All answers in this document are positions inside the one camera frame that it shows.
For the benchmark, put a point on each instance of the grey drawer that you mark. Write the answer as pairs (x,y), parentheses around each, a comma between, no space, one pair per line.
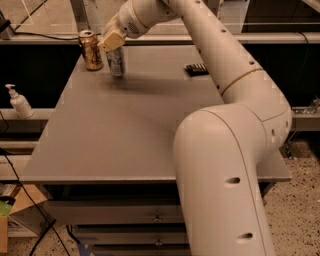
(99,212)
(141,250)
(132,235)

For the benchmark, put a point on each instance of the white pump bottle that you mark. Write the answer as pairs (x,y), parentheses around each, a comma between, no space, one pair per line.
(19,102)

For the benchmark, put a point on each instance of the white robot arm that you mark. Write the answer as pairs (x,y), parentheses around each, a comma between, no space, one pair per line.
(217,149)

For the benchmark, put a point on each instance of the black snack bar wrapper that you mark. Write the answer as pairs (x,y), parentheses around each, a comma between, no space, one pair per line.
(198,69)

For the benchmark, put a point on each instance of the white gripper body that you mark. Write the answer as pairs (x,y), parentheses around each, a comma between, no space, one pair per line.
(126,22)

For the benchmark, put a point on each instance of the silver blue redbull can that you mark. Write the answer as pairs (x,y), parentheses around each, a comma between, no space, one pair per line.
(116,62)

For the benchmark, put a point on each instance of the metal frame rail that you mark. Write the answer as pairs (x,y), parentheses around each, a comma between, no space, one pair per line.
(243,38)

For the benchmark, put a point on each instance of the top grey drawer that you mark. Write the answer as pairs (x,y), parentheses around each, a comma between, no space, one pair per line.
(99,212)

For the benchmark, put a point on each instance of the middle grey drawer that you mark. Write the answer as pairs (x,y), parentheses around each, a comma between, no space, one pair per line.
(132,235)

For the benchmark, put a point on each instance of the grey drawer cabinet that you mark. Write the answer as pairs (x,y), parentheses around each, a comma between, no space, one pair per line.
(112,140)

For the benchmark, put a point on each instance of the orange soda can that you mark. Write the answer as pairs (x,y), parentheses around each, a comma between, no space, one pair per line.
(88,41)

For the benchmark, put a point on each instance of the cardboard box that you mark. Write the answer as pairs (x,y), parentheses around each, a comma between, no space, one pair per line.
(22,213)

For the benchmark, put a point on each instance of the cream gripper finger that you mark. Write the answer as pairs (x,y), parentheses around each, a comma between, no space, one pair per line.
(111,40)
(111,28)

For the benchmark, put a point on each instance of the bottom grey drawer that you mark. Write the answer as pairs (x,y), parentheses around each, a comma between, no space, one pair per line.
(141,250)

